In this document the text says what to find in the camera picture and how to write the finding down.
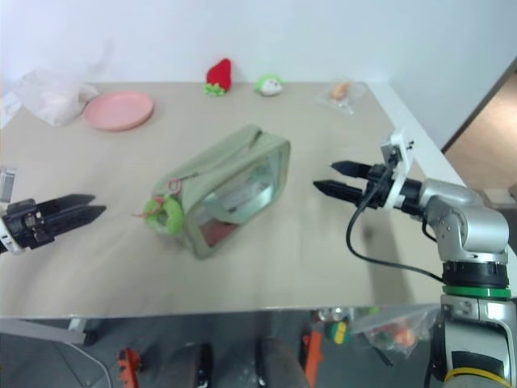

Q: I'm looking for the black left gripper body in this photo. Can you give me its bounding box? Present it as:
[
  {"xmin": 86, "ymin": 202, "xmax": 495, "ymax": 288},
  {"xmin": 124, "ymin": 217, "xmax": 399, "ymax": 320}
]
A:
[{"xmin": 1, "ymin": 197, "xmax": 56, "ymax": 252}]

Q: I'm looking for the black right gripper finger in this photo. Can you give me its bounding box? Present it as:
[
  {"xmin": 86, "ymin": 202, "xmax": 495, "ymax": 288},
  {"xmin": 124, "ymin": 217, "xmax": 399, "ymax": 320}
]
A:
[
  {"xmin": 313, "ymin": 179, "xmax": 367, "ymax": 209},
  {"xmin": 330, "ymin": 160, "xmax": 373, "ymax": 182}
]

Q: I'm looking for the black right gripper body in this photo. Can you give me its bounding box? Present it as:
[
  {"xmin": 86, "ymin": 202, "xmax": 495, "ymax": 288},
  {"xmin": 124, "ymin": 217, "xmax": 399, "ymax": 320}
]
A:
[{"xmin": 357, "ymin": 163, "xmax": 396, "ymax": 210}]

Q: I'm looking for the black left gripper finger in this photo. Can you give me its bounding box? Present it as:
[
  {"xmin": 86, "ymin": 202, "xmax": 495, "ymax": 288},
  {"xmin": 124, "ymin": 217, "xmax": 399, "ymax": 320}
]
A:
[
  {"xmin": 35, "ymin": 193, "xmax": 97, "ymax": 216},
  {"xmin": 40, "ymin": 205, "xmax": 107, "ymax": 239}
]

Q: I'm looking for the green transparent pouch bag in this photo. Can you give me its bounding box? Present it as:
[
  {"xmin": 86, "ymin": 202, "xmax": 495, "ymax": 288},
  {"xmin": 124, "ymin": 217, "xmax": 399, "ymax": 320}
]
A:
[{"xmin": 151, "ymin": 124, "xmax": 292, "ymax": 261}]

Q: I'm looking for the clear bag with snack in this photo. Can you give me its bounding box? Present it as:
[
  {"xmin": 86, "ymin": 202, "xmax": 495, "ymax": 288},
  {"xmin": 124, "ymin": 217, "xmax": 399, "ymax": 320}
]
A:
[{"xmin": 317, "ymin": 78, "xmax": 368, "ymax": 115}]

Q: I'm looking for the pink round plate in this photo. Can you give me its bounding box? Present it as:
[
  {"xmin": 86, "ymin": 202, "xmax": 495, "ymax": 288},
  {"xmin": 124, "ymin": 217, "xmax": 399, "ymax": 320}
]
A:
[{"xmin": 83, "ymin": 91, "xmax": 156, "ymax": 133}]

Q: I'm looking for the white crumpled plastic bag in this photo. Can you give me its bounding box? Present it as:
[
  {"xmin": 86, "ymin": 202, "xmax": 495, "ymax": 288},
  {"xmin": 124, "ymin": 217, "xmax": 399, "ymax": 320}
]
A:
[{"xmin": 3, "ymin": 39, "xmax": 115, "ymax": 128}]

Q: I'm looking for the green and white plush toy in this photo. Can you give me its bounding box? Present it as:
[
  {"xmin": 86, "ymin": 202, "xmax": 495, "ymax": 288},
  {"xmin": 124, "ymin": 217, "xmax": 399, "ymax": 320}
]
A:
[{"xmin": 254, "ymin": 73, "xmax": 287, "ymax": 98}]

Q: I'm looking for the green yellow red ball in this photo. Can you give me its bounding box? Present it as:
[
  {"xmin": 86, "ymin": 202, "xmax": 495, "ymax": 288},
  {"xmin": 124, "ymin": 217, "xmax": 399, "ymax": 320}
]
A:
[{"xmin": 326, "ymin": 321, "xmax": 350, "ymax": 345}]

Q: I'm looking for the clear bag of toys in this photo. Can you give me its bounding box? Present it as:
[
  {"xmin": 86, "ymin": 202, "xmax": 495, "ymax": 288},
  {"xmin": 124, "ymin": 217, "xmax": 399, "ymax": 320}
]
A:
[{"xmin": 349, "ymin": 305, "xmax": 441, "ymax": 359}]

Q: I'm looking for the orange clamp tool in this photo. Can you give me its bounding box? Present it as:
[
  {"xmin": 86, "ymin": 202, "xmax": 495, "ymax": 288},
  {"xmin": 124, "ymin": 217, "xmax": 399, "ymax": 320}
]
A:
[
  {"xmin": 116, "ymin": 347, "xmax": 143, "ymax": 388},
  {"xmin": 301, "ymin": 330, "xmax": 326, "ymax": 388}
]

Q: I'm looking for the red strawberry plush toy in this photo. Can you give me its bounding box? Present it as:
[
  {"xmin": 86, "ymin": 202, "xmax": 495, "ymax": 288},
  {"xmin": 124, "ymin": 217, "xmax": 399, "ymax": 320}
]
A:
[{"xmin": 202, "ymin": 58, "xmax": 234, "ymax": 98}]

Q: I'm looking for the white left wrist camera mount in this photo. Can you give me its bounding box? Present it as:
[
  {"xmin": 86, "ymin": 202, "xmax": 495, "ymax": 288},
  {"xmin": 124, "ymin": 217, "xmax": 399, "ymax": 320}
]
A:
[{"xmin": 0, "ymin": 167, "xmax": 21, "ymax": 256}]

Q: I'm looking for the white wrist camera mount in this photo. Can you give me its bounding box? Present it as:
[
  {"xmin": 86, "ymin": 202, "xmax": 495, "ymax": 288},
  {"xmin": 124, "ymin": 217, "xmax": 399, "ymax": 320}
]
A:
[
  {"xmin": 0, "ymin": 167, "xmax": 21, "ymax": 256},
  {"xmin": 379, "ymin": 129, "xmax": 415, "ymax": 212}
]

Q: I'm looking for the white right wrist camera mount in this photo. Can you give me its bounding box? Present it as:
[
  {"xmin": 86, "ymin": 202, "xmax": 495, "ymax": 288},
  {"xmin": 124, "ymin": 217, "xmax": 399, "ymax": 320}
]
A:
[{"xmin": 379, "ymin": 129, "xmax": 415, "ymax": 212}]

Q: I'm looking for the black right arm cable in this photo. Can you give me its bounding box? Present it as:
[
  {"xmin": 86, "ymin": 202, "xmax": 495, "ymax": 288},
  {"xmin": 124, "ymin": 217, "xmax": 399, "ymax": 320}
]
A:
[{"xmin": 346, "ymin": 167, "xmax": 444, "ymax": 284}]

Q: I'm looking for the green plush ring charm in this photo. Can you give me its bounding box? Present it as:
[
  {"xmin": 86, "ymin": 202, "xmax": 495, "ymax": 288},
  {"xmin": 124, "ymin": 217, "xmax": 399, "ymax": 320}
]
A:
[{"xmin": 131, "ymin": 179, "xmax": 185, "ymax": 237}]

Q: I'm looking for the white table leg bracket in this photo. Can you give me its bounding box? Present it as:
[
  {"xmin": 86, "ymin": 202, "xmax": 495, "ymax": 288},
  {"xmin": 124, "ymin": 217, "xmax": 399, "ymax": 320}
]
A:
[{"xmin": 66, "ymin": 318, "xmax": 98, "ymax": 346}]

